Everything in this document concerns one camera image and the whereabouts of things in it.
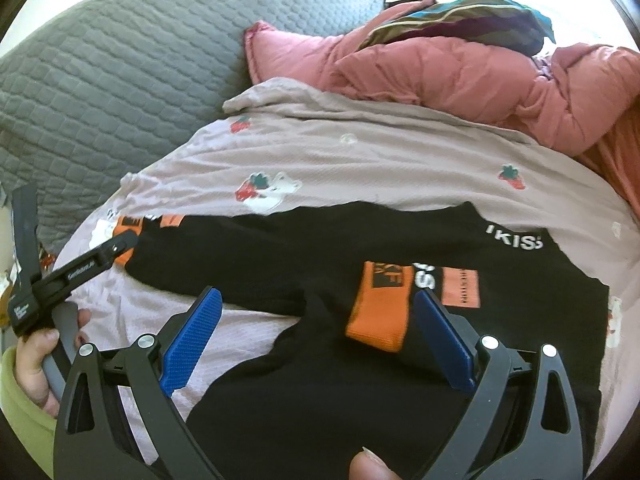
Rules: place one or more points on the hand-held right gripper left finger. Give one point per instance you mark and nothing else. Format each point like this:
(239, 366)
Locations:
(192, 340)

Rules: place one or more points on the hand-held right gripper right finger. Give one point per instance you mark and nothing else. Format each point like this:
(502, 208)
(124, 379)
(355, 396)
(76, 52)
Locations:
(445, 340)

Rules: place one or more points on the person's left forearm green sleeve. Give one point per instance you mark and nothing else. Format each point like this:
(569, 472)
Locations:
(25, 420)

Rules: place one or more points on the grey quilted cover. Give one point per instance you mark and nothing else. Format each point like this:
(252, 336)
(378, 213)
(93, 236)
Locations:
(125, 75)

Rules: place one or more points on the pink comforter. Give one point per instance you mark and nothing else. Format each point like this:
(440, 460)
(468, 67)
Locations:
(450, 85)

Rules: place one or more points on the multicoloured striped cloth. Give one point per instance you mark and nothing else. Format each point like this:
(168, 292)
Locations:
(460, 22)

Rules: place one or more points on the person's left hand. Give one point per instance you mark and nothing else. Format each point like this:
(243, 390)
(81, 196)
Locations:
(35, 365)

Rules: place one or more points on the person's right hand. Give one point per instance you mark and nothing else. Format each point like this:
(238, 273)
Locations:
(372, 466)

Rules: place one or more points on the pale pink strawberry-print bedsheet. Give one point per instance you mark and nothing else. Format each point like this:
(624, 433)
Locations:
(375, 160)

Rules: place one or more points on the black garment with orange patches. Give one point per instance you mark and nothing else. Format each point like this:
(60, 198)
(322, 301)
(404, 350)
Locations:
(310, 270)

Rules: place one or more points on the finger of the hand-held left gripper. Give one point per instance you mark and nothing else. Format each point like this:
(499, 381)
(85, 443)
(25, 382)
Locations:
(25, 230)
(95, 260)

